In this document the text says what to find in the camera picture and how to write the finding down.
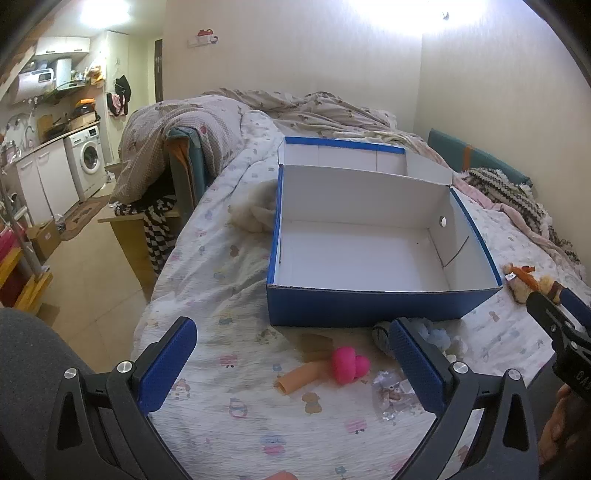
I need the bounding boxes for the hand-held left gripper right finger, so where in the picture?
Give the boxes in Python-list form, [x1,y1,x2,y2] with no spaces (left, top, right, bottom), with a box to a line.
[388,317,541,480]

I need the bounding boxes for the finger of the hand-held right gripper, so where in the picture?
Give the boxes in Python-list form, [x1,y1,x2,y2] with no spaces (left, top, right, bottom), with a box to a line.
[558,286,591,330]
[526,291,580,344]

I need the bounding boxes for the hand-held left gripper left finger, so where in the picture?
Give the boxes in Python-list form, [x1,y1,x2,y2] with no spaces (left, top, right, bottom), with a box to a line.
[46,316,199,480]

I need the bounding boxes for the clear plastic bag with toy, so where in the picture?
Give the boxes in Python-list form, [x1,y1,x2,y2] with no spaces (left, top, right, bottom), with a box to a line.
[369,369,423,423]

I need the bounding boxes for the brown plush toy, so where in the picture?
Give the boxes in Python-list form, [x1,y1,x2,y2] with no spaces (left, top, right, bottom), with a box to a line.
[502,262,566,305]

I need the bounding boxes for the blue and grey plush toy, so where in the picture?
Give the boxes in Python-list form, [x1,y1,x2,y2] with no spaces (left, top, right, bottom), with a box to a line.
[373,318,451,358]

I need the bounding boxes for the tan squishy toy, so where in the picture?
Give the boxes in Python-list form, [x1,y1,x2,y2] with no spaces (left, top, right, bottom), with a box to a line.
[300,333,334,363]

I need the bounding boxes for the peach tube toy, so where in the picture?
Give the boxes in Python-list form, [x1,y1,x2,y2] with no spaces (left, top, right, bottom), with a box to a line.
[274,362,333,397]

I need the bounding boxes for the blue cardboard box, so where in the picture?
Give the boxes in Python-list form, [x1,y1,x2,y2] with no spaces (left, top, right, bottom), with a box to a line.
[266,136,504,328]

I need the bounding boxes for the person's right hand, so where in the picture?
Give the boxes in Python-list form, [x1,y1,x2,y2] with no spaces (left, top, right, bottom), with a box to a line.
[538,383,579,464]

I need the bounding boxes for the person's left trouser leg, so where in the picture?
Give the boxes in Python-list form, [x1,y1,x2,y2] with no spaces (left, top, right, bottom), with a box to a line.
[0,307,139,480]

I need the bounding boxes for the striped knit blanket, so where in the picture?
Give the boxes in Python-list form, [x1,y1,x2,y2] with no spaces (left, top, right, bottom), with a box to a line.
[464,167,583,264]

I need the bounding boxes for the black and white striped cloth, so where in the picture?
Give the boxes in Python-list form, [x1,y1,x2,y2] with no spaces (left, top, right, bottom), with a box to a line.
[115,194,178,275]

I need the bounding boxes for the wooden side table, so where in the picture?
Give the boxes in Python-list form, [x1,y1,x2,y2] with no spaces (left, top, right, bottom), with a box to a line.
[98,208,181,289]

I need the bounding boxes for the pink blanket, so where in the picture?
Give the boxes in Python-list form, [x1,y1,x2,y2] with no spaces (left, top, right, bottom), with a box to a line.
[452,173,561,250]

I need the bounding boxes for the yellow wooden rack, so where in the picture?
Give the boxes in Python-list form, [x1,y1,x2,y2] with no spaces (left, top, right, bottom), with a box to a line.
[0,222,54,315]

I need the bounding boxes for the brown floor rug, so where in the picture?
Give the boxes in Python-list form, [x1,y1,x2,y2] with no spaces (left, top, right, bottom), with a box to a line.
[60,194,112,241]

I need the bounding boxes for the white fluffy plush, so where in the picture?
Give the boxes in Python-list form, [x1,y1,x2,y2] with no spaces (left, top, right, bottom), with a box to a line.
[229,179,280,233]

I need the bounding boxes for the teal headboard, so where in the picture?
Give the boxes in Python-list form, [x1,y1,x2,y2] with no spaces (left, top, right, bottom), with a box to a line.
[427,128,532,188]

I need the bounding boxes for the teal footboard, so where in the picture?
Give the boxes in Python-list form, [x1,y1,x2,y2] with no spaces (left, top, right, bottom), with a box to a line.
[165,126,206,217]

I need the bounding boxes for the white kitchen cabinet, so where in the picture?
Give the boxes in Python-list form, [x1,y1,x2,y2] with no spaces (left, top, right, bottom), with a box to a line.
[16,138,81,227]

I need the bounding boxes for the white washing machine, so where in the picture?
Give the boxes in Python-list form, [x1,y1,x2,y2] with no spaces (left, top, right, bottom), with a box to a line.
[64,124,108,201]

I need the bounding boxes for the hanging clothes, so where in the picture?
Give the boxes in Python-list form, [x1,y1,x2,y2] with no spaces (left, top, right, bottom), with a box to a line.
[106,74,132,117]

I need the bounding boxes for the beige patterned duvet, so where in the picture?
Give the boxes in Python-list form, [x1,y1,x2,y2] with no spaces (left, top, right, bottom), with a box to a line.
[201,88,455,174]

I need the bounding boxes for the dark door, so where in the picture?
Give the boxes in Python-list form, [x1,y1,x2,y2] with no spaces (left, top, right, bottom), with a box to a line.
[154,39,165,102]

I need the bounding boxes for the white water heater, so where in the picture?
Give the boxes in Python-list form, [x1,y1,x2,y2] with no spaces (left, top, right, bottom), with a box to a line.
[9,69,58,104]

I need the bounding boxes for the white wall cabinet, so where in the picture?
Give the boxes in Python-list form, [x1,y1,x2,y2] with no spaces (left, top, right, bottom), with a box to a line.
[34,36,90,57]

